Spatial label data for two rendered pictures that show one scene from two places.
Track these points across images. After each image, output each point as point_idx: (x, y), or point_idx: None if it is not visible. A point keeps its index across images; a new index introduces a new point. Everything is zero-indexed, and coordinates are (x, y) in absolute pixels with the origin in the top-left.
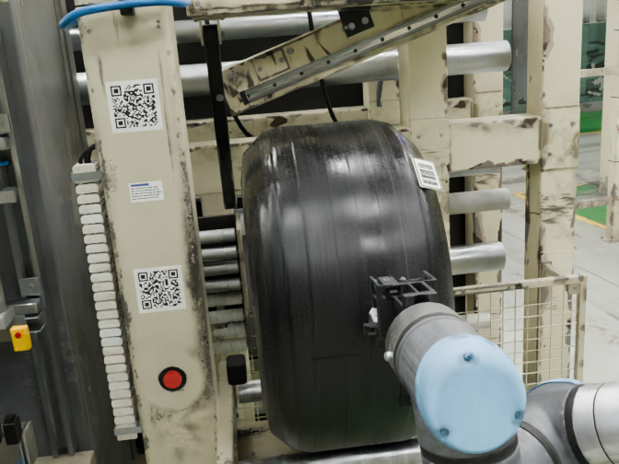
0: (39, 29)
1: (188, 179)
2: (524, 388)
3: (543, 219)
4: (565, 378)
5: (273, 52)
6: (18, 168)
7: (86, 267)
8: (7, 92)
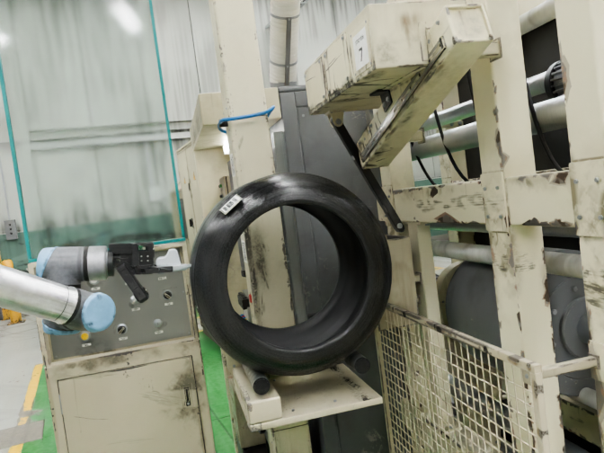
0: (328, 125)
1: None
2: (38, 264)
3: (588, 298)
4: (99, 293)
5: (367, 127)
6: None
7: None
8: (279, 158)
